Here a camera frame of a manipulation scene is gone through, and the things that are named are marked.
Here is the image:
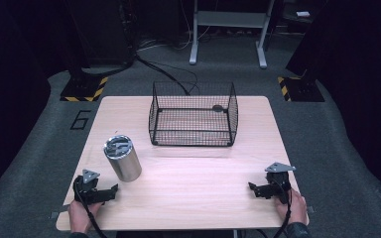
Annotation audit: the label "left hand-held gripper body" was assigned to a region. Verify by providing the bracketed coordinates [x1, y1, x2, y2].
[72, 169, 111, 205]

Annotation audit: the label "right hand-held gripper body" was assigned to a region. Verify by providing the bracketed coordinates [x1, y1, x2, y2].
[264, 162, 297, 205]

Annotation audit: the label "person's left hand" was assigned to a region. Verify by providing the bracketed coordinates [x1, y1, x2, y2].
[66, 199, 104, 235]

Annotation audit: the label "person's right hand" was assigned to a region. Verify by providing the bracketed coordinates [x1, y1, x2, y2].
[273, 187, 309, 226]

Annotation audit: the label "silver metal can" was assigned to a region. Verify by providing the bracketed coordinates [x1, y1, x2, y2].
[103, 134, 143, 183]

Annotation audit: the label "yellow black striped stand base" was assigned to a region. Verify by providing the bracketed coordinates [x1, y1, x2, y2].
[59, 75, 109, 103]
[276, 75, 326, 103]

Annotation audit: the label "dark curtain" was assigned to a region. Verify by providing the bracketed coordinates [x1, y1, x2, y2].
[285, 0, 381, 219]
[0, 0, 80, 206]

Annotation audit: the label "black cabinet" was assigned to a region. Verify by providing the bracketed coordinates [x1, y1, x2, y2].
[64, 0, 137, 68]

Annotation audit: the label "white metal stand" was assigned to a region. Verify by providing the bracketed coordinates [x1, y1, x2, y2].
[189, 0, 276, 69]

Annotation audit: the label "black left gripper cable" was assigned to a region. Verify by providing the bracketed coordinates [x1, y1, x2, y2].
[72, 179, 109, 238]

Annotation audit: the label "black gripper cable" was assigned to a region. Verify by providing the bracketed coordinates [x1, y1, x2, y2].
[256, 186, 294, 238]
[72, 179, 109, 238]

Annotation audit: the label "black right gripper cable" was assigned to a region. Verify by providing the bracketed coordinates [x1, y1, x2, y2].
[256, 186, 294, 238]

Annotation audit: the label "black wire mesh basket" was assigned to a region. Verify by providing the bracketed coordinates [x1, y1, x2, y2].
[148, 80, 240, 148]

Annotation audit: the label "black floor cable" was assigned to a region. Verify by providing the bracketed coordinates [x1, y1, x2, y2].
[134, 53, 200, 97]

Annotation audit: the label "white floor cables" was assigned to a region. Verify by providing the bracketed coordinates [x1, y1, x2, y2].
[136, 0, 212, 53]

